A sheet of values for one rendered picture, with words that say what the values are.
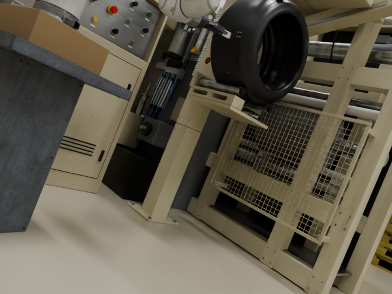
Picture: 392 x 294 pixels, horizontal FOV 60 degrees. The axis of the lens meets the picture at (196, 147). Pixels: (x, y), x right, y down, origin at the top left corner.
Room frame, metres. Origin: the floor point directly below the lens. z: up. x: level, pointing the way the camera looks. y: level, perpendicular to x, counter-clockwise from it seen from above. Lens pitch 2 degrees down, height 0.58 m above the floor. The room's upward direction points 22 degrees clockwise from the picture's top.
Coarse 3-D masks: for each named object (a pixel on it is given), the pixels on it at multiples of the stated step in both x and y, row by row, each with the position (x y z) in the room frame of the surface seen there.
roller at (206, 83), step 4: (200, 80) 2.06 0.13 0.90; (204, 80) 2.03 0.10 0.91; (208, 80) 2.02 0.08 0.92; (200, 84) 2.06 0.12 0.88; (204, 84) 2.03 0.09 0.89; (208, 84) 2.00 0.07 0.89; (212, 84) 1.97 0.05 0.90; (216, 84) 1.95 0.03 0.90; (220, 84) 1.93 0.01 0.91; (224, 84) 1.92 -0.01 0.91; (212, 88) 1.99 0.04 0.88; (216, 88) 1.95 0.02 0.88; (220, 88) 1.93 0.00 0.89; (224, 88) 1.90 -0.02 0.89; (228, 88) 1.88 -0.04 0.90; (232, 88) 1.86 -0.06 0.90; (236, 88) 1.84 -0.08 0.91; (240, 88) 1.82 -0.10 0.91; (228, 92) 1.90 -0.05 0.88; (232, 92) 1.86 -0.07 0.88; (236, 92) 1.84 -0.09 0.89; (240, 92) 1.82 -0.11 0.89; (244, 92) 1.84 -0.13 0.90
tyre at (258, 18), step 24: (240, 0) 1.89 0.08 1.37; (264, 0) 1.78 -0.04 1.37; (288, 0) 1.86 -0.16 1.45; (240, 24) 1.75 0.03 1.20; (264, 24) 1.75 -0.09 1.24; (288, 24) 2.11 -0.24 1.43; (216, 48) 1.87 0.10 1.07; (240, 48) 1.75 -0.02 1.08; (264, 48) 2.25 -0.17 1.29; (288, 48) 2.19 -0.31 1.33; (216, 72) 1.93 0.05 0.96; (240, 72) 1.79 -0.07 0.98; (264, 72) 2.28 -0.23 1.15; (288, 72) 2.18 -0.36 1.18; (240, 96) 1.96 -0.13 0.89; (264, 96) 1.91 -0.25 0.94
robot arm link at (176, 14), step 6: (162, 0) 1.48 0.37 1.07; (168, 0) 1.46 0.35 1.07; (174, 0) 1.47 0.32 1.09; (180, 0) 1.46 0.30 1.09; (162, 6) 1.48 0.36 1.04; (168, 6) 1.47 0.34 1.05; (174, 6) 1.48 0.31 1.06; (180, 6) 1.46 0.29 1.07; (168, 12) 1.49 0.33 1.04; (174, 12) 1.49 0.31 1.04; (180, 12) 1.48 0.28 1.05; (174, 18) 1.53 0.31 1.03; (180, 18) 1.52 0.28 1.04; (186, 18) 1.51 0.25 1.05
